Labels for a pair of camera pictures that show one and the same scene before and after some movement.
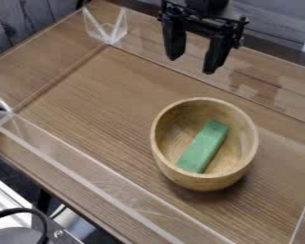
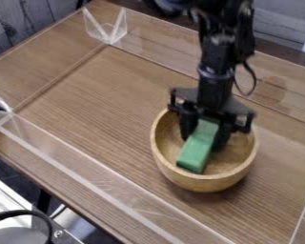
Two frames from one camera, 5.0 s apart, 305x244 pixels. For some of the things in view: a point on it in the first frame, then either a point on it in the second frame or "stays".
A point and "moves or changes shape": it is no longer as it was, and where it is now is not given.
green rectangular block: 202,147 moves or changes shape
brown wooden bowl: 177,125 stays
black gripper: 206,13 -> 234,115
